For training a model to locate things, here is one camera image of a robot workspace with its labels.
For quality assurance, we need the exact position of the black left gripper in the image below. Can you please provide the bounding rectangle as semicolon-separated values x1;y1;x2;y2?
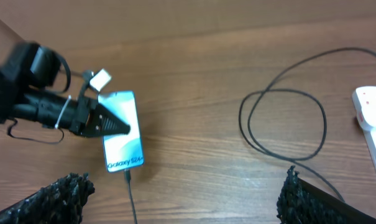
70;96;131;138

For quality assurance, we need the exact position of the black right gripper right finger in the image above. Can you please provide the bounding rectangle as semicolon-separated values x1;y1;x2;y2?
277;166;376;224

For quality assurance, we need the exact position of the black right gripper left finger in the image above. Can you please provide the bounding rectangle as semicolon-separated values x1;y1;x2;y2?
0;173;95;224

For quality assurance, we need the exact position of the blue screen smartphone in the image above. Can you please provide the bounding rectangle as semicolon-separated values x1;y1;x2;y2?
98;90;144;173

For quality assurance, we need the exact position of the black usb charging cable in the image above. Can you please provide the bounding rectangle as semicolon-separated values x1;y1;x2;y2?
122;46;376;224

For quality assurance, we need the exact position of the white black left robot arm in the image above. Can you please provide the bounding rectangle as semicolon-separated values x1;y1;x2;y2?
0;41;131;138

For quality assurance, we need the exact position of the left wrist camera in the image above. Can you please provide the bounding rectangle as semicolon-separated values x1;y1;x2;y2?
89;68;112;92

